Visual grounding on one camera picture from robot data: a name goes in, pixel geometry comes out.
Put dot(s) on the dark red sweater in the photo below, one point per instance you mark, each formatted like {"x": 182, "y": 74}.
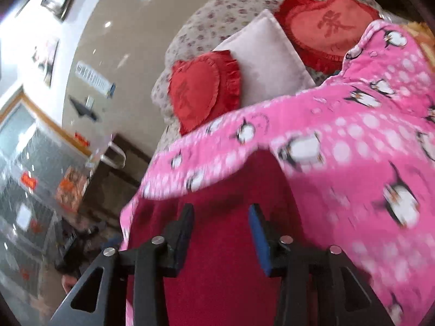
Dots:
{"x": 221, "y": 210}

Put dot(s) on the wall calendar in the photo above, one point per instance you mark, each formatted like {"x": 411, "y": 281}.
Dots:
{"x": 95, "y": 79}

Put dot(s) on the floral pillow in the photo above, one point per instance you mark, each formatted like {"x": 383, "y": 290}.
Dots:
{"x": 161, "y": 95}

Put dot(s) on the orange printed boxes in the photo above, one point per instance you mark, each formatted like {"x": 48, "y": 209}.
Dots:
{"x": 71, "y": 190}

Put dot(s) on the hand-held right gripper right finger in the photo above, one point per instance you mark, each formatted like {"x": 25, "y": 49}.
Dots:
{"x": 260, "y": 241}

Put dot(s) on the white wall socket panel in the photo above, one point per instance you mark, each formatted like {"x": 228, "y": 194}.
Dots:
{"x": 89, "y": 102}

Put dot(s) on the red heart ruffled pillow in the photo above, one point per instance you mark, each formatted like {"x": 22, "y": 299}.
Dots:
{"x": 323, "y": 30}
{"x": 200, "y": 91}

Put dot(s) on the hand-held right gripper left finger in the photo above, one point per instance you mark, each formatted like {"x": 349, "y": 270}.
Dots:
{"x": 181, "y": 244}

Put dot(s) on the dark shoes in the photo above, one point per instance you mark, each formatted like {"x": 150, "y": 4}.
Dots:
{"x": 78, "y": 244}

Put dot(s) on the dark wooden desk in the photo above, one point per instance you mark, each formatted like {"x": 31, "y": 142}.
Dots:
{"x": 112, "y": 190}

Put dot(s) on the orange patterned cloth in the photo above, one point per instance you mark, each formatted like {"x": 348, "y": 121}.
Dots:
{"x": 421, "y": 30}

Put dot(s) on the pink penguin print blanket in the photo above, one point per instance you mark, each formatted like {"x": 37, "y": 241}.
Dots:
{"x": 356, "y": 163}

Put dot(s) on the red wall sign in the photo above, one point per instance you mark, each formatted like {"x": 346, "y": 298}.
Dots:
{"x": 81, "y": 138}

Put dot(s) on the white pillow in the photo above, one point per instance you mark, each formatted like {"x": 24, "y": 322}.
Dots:
{"x": 265, "y": 61}

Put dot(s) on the small framed wall picture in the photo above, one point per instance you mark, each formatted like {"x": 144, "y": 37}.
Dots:
{"x": 47, "y": 61}

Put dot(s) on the dark hanging cloth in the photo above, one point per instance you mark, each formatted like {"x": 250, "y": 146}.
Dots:
{"x": 83, "y": 108}

